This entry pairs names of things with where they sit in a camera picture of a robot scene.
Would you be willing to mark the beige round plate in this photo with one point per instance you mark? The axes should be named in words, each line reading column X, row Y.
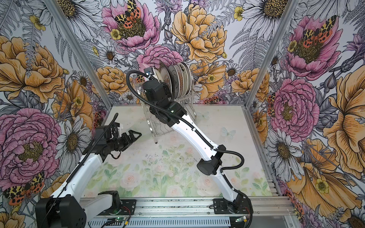
column 165, row 75

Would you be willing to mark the white plate green red rim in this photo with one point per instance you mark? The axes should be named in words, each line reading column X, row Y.
column 191, row 80

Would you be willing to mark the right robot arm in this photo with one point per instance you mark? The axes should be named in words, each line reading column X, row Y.
column 211, row 153

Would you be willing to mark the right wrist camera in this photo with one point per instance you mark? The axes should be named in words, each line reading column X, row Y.
column 150, row 73

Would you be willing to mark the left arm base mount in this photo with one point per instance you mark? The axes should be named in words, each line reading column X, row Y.
column 124, row 207

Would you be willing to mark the white plate red characters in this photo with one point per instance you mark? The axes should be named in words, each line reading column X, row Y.
column 170, row 84

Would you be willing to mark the chrome two-tier dish rack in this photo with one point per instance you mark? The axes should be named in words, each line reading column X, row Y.
column 156, row 127

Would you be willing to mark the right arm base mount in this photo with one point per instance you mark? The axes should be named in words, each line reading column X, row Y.
column 222, row 206

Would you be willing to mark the pink round plate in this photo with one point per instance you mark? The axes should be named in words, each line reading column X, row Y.
column 157, row 74

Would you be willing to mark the green circuit board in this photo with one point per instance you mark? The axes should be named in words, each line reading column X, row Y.
column 118, row 222

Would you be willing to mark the white plate orange sunburst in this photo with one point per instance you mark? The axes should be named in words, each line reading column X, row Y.
column 186, row 79

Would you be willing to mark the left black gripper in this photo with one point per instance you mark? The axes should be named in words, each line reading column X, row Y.
column 128, row 142

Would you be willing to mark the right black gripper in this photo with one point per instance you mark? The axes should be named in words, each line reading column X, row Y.
column 168, row 91

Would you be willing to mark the dark square floral plate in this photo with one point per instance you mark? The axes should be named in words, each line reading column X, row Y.
column 175, row 79

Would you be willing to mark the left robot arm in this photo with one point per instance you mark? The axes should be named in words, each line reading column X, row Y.
column 63, row 208

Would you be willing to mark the aluminium front rail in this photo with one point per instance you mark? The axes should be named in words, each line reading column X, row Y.
column 267, row 212

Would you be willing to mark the white plate black emblem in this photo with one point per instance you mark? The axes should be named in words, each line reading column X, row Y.
column 181, row 83

